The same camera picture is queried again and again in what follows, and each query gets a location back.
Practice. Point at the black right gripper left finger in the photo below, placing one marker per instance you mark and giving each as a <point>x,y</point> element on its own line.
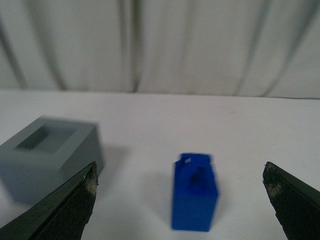
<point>61,215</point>

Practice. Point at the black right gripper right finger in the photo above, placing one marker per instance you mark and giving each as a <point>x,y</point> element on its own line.
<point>296,204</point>

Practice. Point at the blue plastic part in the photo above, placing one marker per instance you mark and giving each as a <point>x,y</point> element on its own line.
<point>194,194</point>

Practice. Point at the gray square base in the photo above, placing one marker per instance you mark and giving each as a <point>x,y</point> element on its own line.
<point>45,154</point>

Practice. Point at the white curtain backdrop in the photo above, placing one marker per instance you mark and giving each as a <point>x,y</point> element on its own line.
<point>252,48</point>

